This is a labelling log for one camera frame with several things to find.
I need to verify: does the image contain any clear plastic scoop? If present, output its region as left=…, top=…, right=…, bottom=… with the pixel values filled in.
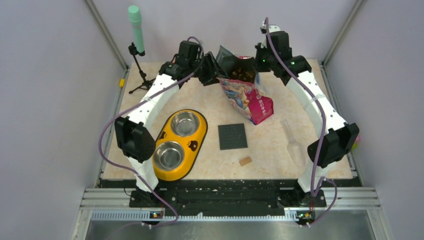
left=280, top=119, right=306, bottom=167

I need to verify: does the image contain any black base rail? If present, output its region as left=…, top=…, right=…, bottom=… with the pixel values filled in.
left=99, top=178, right=362, bottom=218

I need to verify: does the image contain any pink green toy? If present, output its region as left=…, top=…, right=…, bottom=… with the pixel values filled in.
left=351, top=135, right=361, bottom=150

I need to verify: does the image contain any pink pet food bag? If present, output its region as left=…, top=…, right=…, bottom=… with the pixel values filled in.
left=216, top=45, right=274, bottom=125

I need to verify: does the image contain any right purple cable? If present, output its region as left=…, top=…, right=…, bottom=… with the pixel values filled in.
left=263, top=17, right=339, bottom=227

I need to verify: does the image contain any yellow double pet bowl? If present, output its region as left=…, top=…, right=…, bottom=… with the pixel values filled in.
left=152, top=109, right=208, bottom=182

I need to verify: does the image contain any dark grey square baseplate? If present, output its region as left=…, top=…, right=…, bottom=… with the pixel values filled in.
left=218, top=123, right=248, bottom=151

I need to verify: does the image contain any purple cable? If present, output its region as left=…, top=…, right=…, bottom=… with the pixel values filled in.
left=263, top=17, right=339, bottom=227
left=97, top=35, right=205, bottom=229

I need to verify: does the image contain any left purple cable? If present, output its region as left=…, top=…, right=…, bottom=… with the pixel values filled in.
left=97, top=35, right=205, bottom=229

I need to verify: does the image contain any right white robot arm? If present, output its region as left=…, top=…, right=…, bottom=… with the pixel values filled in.
left=255, top=18, right=360, bottom=206

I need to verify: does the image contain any green microphone on tripod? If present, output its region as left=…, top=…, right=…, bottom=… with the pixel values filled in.
left=128, top=5, right=155, bottom=94

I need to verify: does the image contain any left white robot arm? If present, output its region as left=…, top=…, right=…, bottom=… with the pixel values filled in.
left=114, top=36, right=225, bottom=207

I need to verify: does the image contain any small wooden block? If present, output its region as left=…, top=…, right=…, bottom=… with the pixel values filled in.
left=239, top=157, right=252, bottom=167

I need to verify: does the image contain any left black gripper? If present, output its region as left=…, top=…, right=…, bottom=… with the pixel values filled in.
left=189, top=52, right=228, bottom=86

